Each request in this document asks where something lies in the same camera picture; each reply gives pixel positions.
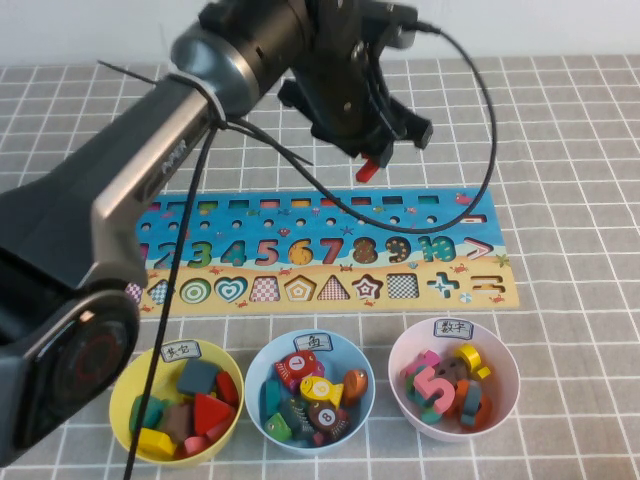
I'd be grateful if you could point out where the pink plastic bowl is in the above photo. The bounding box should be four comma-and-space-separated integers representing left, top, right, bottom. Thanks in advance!
387, 317, 521, 444

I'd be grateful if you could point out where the grey-blue square wooden block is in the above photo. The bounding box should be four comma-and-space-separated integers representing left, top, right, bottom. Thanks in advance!
175, 358, 221, 397

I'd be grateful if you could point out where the orange-brown wooden fish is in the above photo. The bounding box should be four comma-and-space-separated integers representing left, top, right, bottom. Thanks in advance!
342, 368, 370, 407

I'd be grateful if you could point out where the yellow plastic bowl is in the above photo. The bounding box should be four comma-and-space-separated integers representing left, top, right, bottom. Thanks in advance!
110, 338, 246, 466

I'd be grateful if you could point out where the green wooden fish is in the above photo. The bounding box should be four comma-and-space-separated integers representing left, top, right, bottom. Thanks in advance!
263, 412, 294, 444

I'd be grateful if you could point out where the white zip tie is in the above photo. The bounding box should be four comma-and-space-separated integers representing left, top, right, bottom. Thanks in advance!
168, 72, 229, 126

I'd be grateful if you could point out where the red wooden fish seven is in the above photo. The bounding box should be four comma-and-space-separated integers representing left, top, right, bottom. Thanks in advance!
273, 349, 321, 394

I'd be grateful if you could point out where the colourful wooden puzzle board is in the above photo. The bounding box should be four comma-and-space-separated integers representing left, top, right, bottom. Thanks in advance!
127, 187, 521, 316

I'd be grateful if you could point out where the red rounded wooden block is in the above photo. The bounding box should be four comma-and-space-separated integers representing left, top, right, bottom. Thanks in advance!
215, 370, 240, 407

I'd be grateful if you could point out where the yellow wooden fish six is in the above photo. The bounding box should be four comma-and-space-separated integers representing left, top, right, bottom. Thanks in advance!
298, 375, 345, 409

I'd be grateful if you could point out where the light blue plastic bowl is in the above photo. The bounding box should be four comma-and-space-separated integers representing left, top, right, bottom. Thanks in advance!
244, 329, 377, 454

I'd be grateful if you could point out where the yellow wooden number piece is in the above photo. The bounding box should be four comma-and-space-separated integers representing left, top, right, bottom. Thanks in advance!
453, 342, 492, 380

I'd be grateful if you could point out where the black zip tie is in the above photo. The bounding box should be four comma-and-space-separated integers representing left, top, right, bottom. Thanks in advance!
97, 59, 315, 166

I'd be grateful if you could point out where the dark grey fishbone fish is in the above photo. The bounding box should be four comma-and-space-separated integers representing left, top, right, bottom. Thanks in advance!
279, 397, 314, 441

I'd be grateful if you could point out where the brown wooden shape block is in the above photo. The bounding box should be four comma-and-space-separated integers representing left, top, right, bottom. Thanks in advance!
162, 402, 195, 444

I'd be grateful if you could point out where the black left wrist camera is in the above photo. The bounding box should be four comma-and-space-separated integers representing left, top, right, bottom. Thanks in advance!
382, 2, 420, 51

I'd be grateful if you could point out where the pink wooden shape block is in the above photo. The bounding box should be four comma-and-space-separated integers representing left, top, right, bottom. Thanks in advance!
180, 424, 227, 457

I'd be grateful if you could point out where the black camera cable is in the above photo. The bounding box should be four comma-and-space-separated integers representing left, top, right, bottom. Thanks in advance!
122, 19, 499, 480

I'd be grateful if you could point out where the teal wooden fish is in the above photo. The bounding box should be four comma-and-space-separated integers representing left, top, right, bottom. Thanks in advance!
263, 378, 282, 420

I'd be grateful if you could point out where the orange wooden number piece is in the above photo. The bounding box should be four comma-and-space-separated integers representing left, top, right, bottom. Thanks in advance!
454, 378, 494, 431

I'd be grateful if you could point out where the pink wooden number five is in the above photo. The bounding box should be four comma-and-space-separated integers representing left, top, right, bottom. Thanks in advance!
413, 364, 457, 414

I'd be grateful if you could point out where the red triangle wooden block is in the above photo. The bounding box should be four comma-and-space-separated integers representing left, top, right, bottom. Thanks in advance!
192, 392, 236, 437

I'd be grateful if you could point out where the blue-grey wooden number piece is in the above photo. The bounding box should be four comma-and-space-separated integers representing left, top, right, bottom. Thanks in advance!
460, 384, 482, 427

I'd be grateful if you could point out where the green wooden shape block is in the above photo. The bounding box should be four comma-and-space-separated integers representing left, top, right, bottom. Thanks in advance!
128, 393, 166, 435

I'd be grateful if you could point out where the yellow wooden shape block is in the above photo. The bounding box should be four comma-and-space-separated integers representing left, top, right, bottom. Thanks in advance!
135, 427, 177, 457

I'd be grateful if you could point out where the red wooden number seven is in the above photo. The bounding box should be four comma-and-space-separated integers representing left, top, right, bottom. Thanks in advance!
355, 157, 380, 183

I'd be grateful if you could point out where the brown wooden fish eight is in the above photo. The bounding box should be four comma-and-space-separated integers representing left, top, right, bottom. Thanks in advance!
307, 399, 350, 436

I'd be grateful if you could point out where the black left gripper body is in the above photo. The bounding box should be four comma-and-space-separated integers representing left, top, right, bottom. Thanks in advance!
277, 77, 434, 159

